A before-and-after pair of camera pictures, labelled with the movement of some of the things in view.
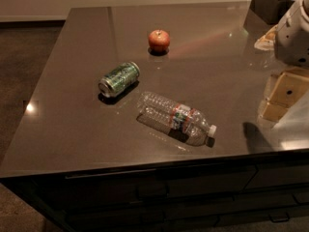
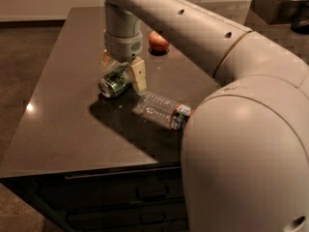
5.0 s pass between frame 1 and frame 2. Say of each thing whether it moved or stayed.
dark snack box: stayed
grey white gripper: moved
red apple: stayed
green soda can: stayed
